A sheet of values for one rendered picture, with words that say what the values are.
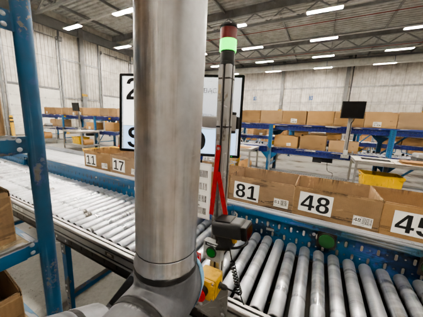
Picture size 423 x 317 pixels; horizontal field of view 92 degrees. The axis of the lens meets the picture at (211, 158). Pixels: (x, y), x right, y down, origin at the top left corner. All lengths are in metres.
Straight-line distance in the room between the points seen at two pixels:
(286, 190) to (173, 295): 1.01
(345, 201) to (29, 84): 1.24
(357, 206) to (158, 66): 1.16
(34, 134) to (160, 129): 0.30
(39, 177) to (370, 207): 1.26
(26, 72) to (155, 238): 0.36
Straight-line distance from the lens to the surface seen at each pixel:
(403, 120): 5.90
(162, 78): 0.24
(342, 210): 1.26
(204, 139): 0.78
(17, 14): 0.51
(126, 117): 0.89
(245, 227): 0.63
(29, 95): 0.49
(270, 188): 1.26
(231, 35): 0.68
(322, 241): 1.25
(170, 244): 0.28
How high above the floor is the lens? 1.38
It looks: 10 degrees down
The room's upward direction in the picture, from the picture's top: 2 degrees clockwise
